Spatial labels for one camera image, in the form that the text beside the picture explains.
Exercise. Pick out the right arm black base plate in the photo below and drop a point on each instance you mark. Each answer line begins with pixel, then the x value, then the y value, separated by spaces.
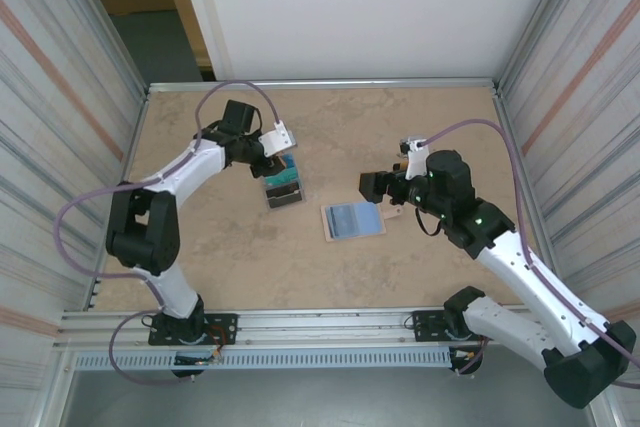
pixel 425 324

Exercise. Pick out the thin aluminium table rail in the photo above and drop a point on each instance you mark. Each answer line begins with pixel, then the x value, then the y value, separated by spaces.
pixel 320 85

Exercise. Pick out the teal credit card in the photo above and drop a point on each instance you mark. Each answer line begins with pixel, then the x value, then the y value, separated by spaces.
pixel 285 178

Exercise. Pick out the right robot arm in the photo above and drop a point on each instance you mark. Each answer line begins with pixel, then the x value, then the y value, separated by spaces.
pixel 525 267

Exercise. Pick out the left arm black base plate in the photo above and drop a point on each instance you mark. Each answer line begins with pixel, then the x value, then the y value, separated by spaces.
pixel 225 329

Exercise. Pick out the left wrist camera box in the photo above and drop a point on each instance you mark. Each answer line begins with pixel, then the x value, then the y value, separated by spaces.
pixel 280 139

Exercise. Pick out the white door frame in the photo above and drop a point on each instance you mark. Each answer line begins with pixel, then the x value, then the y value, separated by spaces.
pixel 207 22

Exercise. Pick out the black credit card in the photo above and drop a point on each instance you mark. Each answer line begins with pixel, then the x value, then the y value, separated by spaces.
pixel 285 199

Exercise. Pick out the blue credit card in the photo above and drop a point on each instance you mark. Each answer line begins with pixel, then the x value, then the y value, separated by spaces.
pixel 292 164

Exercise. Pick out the small controller board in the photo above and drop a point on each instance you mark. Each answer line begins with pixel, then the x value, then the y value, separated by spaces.
pixel 197 359
pixel 465 354

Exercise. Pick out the wide aluminium extrusion rail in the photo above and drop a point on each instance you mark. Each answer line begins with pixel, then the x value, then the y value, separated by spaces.
pixel 320 329

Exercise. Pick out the aluminium side rail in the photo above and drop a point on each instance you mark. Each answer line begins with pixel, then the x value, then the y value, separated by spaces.
pixel 505 122

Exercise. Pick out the aluminium corner post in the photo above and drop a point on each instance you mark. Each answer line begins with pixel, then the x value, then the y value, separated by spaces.
pixel 525 27
pixel 117 27

